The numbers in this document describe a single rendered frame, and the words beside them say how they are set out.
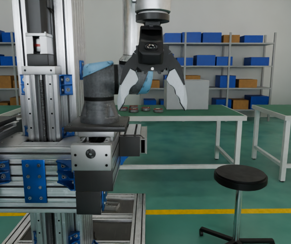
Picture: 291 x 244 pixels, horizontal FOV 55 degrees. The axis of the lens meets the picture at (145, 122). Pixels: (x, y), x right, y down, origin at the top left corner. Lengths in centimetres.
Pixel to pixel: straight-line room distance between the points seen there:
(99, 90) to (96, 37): 608
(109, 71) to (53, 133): 37
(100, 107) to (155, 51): 59
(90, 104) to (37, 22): 39
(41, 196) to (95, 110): 40
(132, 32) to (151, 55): 56
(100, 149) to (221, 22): 659
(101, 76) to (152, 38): 52
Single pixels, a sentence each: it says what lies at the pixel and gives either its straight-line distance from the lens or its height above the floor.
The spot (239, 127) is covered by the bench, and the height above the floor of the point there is 62.
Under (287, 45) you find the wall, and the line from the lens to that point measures 790.
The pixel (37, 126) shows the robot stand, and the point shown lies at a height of 100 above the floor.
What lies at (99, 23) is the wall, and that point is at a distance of 714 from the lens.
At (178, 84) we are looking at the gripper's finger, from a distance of 60.
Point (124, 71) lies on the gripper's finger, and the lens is 60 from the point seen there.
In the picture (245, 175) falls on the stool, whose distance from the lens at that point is 197.
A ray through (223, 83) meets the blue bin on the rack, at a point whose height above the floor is 87.
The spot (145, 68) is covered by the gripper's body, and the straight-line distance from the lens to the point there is 59.
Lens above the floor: 125
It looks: 11 degrees down
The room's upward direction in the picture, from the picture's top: straight up
